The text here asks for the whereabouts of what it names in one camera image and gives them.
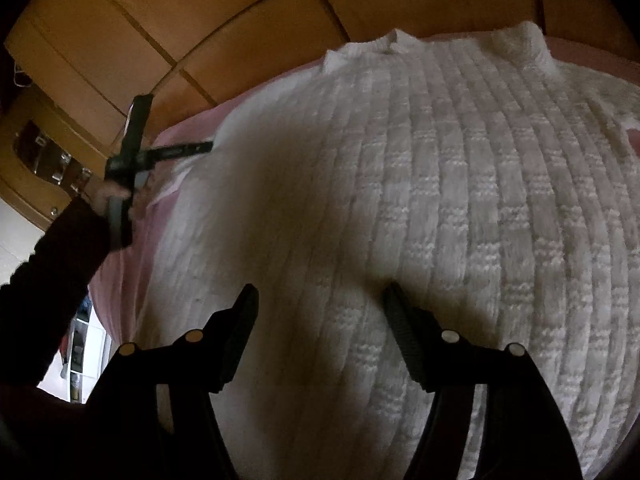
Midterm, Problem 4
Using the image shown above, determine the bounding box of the row of small dark items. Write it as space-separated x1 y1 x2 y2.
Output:
12 120 95 196

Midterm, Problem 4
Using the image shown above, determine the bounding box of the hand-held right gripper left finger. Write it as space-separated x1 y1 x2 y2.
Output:
85 284 260 480

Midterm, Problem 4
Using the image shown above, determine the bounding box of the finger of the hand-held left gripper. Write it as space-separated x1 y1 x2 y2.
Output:
146 141 214 163

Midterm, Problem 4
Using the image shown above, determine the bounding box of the wooden wardrobe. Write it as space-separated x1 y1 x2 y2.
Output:
0 0 640 223

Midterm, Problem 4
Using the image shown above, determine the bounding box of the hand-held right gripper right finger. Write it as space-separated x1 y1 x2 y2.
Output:
383 282 584 480

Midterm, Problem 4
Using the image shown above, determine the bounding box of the person's left hand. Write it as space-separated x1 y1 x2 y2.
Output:
82 178 130 222

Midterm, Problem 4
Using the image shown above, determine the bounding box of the pink bedsheet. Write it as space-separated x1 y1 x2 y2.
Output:
87 34 640 353

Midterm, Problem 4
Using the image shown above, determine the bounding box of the white shelf unit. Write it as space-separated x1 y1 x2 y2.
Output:
59 296 109 405

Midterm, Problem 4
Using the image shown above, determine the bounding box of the person's left forearm dark sleeve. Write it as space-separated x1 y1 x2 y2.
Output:
0 195 115 398

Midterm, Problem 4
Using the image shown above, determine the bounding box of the white knitted sweater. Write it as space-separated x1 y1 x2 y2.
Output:
135 22 640 480

